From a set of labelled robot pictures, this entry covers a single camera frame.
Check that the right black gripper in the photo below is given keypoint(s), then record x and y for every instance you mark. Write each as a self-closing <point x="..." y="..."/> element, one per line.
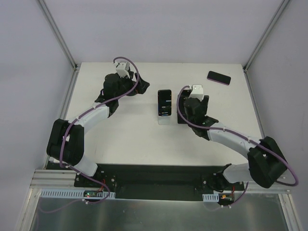
<point x="184" y="106"/>

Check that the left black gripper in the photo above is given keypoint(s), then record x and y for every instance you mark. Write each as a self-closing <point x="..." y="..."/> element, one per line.
<point x="135" y="84"/>

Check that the black folding phone stand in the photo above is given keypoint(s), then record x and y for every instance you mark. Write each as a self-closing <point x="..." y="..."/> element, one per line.
<point x="184" y="95"/>

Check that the black smartphone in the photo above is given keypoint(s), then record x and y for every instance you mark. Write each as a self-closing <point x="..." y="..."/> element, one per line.
<point x="164" y="102"/>

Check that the silver metal phone stand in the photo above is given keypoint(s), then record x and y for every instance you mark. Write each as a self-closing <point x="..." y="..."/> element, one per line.
<point x="164" y="120"/>

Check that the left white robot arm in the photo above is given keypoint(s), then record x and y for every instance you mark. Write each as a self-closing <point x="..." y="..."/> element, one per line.
<point x="66" y="142"/>

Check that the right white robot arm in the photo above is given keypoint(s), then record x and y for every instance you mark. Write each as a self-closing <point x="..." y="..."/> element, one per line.
<point x="266" y="162"/>

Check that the purple-case smartphone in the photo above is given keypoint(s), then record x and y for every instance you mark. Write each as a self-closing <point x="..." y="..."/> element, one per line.
<point x="219" y="78"/>

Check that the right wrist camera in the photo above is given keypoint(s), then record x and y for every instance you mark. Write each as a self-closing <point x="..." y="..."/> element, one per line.
<point x="197" y="91"/>

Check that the right white cable duct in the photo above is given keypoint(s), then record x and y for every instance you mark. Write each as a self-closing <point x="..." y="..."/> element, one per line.
<point x="210" y="197"/>

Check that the white cable duct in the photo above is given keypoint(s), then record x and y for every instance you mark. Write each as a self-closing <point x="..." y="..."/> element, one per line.
<point x="76" y="194"/>
<point x="210" y="197"/>

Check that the right aluminium frame post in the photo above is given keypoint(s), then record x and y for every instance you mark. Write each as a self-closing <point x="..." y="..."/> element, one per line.
<point x="267" y="32"/>

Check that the aluminium frame post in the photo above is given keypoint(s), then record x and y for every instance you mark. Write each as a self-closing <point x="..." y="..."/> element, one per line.
<point x="57" y="33"/>
<point x="267" y="32"/>

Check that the left aluminium frame post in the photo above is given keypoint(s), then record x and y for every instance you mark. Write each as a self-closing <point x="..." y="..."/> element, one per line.
<point x="57" y="33"/>

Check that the aluminium front rail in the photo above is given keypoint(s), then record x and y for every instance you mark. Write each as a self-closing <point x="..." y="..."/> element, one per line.
<point x="54" y="179"/>

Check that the left white cable duct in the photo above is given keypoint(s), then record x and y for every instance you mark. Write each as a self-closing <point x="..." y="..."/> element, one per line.
<point x="76" y="194"/>

